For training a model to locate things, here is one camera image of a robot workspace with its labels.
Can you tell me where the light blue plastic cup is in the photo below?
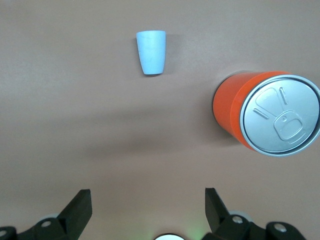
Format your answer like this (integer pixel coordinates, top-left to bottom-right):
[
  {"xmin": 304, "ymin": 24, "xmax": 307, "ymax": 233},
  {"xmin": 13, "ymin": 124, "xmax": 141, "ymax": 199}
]
[{"xmin": 135, "ymin": 30, "xmax": 167, "ymax": 76}]

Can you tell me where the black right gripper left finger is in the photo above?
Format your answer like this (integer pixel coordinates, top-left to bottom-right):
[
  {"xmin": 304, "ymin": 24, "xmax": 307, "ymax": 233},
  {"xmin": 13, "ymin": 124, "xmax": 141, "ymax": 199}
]
[{"xmin": 0, "ymin": 189, "xmax": 93, "ymax": 240}]

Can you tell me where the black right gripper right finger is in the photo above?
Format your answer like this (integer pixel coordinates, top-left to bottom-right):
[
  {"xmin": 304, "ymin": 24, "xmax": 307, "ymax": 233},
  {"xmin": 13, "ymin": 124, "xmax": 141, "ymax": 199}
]
[{"xmin": 202, "ymin": 187, "xmax": 308, "ymax": 240}]

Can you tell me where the brown table cover mat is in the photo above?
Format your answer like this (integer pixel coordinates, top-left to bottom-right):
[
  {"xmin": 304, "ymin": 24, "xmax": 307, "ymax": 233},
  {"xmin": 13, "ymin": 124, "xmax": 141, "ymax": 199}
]
[{"xmin": 0, "ymin": 0, "xmax": 320, "ymax": 240}]

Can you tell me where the orange can with silver lid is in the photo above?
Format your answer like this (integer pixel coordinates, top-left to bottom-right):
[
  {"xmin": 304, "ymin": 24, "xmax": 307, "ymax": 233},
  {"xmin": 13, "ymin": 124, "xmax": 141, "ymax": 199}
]
[{"xmin": 212, "ymin": 70, "xmax": 320, "ymax": 158}]

